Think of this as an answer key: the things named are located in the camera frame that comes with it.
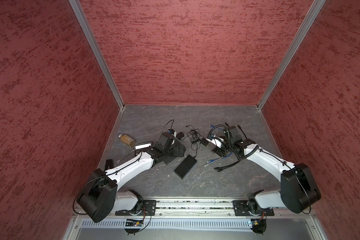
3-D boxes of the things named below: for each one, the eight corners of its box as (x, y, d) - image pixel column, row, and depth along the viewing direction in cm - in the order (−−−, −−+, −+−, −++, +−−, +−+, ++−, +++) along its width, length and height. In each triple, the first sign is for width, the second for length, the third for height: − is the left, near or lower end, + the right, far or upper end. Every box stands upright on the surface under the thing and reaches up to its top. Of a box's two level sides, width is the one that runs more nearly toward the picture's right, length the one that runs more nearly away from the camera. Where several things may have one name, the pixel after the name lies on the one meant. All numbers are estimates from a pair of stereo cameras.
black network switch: (174, 172, 88) (173, 170, 86) (188, 156, 95) (188, 154, 93) (182, 179, 85) (182, 178, 83) (196, 162, 92) (197, 161, 90)
